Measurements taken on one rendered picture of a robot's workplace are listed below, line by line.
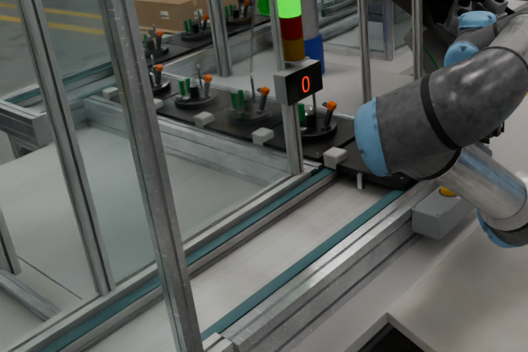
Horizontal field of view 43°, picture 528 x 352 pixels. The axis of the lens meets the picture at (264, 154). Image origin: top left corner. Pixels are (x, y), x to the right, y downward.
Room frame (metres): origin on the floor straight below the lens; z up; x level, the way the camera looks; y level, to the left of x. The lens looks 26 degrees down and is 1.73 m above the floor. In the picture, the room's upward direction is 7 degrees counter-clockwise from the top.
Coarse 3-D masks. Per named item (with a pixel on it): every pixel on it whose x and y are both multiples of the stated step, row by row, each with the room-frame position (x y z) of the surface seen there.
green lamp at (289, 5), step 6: (282, 0) 1.45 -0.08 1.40; (288, 0) 1.45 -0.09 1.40; (294, 0) 1.45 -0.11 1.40; (282, 6) 1.45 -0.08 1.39; (288, 6) 1.45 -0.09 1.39; (294, 6) 1.45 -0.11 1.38; (300, 6) 1.46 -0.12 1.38; (282, 12) 1.45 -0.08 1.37; (288, 12) 1.45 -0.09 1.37; (294, 12) 1.45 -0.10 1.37; (300, 12) 1.46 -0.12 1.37
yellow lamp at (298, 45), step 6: (282, 42) 1.46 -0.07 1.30; (288, 42) 1.45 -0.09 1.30; (294, 42) 1.44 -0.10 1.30; (300, 42) 1.45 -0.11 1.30; (282, 48) 1.47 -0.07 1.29; (288, 48) 1.45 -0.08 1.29; (294, 48) 1.45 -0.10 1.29; (300, 48) 1.45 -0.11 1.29; (288, 54) 1.45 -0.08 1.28; (294, 54) 1.44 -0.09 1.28; (300, 54) 1.45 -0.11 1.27; (288, 60) 1.45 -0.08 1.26; (294, 60) 1.45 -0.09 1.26
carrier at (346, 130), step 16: (304, 112) 1.74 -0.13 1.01; (320, 112) 1.83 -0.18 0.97; (304, 128) 1.65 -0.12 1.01; (320, 128) 1.67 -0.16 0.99; (336, 128) 1.68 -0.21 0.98; (352, 128) 1.69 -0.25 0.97; (304, 144) 1.63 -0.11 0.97; (320, 144) 1.61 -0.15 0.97; (336, 144) 1.60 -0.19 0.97; (320, 160) 1.53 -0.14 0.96
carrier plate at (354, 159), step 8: (352, 144) 1.59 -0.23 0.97; (352, 152) 1.54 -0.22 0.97; (344, 160) 1.50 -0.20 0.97; (352, 160) 1.50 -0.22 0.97; (360, 160) 1.49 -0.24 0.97; (336, 168) 1.49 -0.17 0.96; (344, 168) 1.47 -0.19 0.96; (352, 168) 1.45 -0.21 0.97; (360, 168) 1.45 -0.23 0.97; (368, 176) 1.42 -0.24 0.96; (376, 176) 1.40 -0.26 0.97; (384, 176) 1.39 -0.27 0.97; (392, 176) 1.39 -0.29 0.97; (400, 176) 1.38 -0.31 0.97; (408, 176) 1.38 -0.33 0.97; (384, 184) 1.39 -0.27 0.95; (392, 184) 1.37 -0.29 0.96; (400, 184) 1.35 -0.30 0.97; (408, 184) 1.36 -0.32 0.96
